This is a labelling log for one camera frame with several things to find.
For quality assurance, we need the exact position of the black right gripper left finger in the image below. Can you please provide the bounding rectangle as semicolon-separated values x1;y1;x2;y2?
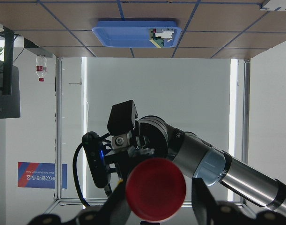
28;181;131;225

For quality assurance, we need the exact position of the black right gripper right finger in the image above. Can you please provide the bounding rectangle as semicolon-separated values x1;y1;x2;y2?
191;178;286;225

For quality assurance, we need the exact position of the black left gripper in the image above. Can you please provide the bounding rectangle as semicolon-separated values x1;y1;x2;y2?
103;99;157;179

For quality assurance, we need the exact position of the red emergency stop button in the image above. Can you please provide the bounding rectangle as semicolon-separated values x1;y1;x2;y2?
125;158;186;222

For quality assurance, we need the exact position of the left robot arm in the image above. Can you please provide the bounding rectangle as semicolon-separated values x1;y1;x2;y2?
107;100;286;225

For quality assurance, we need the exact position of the blue red sign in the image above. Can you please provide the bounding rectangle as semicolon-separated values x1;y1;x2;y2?
17;162;56;189

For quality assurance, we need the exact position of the blue plastic tray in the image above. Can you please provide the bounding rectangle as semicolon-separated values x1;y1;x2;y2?
92;21;182;48

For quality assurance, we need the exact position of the white circuit breaker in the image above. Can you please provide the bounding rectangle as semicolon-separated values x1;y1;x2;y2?
155;28;175;40

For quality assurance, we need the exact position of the plastic water bottle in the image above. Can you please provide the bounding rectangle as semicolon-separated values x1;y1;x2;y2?
36;55;47;82

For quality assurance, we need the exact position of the black monitor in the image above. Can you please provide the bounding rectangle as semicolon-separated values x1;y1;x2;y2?
0;27;21;119

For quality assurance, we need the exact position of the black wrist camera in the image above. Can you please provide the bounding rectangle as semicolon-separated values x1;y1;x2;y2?
82;131;110;188

